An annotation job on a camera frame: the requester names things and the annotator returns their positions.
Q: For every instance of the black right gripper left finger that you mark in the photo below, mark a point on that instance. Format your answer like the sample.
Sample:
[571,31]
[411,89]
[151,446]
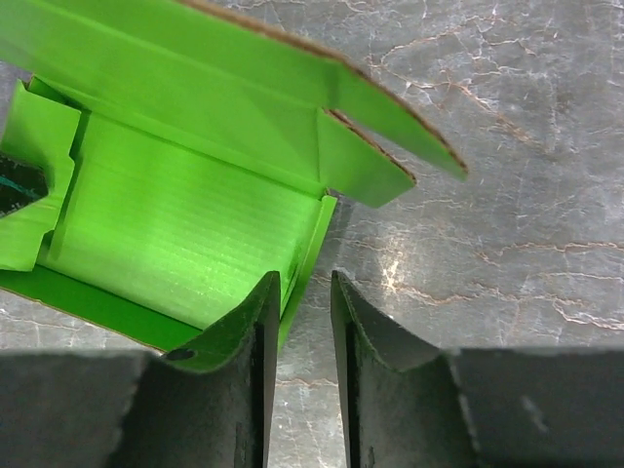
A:
[206,403]

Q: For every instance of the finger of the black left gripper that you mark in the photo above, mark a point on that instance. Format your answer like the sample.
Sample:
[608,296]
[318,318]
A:
[21,184]

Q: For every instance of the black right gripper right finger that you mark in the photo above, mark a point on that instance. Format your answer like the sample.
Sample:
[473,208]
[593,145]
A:
[408,403]

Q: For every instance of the green paper box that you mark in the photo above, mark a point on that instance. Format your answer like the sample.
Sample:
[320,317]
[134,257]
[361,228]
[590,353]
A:
[188,151]

